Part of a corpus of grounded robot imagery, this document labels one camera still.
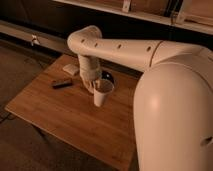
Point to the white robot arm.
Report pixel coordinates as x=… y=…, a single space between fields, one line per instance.
x=173 y=100

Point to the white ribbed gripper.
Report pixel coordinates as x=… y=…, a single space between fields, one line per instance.
x=90 y=70

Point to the dark round object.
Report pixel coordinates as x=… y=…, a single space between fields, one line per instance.
x=108 y=76

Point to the white ceramic cup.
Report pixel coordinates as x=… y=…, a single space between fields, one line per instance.
x=102 y=93

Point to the white rectangular block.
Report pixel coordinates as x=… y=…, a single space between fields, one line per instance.
x=71 y=69

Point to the wooden table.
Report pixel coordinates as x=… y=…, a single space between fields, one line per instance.
x=106 y=133

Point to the black remote control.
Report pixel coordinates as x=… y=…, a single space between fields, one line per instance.
x=61 y=83

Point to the white wall shelf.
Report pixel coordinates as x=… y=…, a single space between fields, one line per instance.
x=194 y=15

